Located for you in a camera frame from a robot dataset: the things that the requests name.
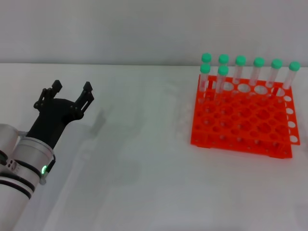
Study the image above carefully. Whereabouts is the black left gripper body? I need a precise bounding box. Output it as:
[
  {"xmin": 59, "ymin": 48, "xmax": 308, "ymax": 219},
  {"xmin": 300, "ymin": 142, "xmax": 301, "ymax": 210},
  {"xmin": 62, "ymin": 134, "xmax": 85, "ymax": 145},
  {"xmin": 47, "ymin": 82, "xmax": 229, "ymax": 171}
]
[{"xmin": 25, "ymin": 97, "xmax": 85, "ymax": 150}]

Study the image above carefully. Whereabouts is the green-capped clear test tube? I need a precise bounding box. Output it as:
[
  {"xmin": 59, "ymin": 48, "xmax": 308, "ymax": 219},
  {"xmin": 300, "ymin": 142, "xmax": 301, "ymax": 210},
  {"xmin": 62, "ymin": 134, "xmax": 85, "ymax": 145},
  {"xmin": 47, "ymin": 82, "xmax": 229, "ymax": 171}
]
[
  {"xmin": 231, "ymin": 55, "xmax": 247, "ymax": 93},
  {"xmin": 218, "ymin": 54, "xmax": 230, "ymax": 73},
  {"xmin": 264, "ymin": 59, "xmax": 283, "ymax": 97},
  {"xmin": 200, "ymin": 63, "xmax": 211, "ymax": 104},
  {"xmin": 247, "ymin": 57, "xmax": 265, "ymax": 95},
  {"xmin": 276, "ymin": 61, "xmax": 301, "ymax": 97},
  {"xmin": 213, "ymin": 65, "xmax": 229, "ymax": 106},
  {"xmin": 201, "ymin": 52, "xmax": 213, "ymax": 73}
]

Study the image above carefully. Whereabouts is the orange test tube rack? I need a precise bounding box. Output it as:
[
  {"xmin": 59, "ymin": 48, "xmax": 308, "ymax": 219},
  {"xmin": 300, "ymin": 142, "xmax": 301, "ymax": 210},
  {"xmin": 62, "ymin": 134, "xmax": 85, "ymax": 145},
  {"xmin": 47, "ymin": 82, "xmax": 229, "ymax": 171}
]
[{"xmin": 190, "ymin": 74, "xmax": 301, "ymax": 160}]

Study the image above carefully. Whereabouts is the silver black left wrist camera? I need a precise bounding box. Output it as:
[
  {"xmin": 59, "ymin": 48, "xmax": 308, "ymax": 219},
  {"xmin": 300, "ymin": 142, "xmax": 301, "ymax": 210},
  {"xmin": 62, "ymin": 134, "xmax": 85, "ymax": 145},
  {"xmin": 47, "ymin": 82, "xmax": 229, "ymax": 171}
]
[{"xmin": 0, "ymin": 124, "xmax": 20, "ymax": 169}]

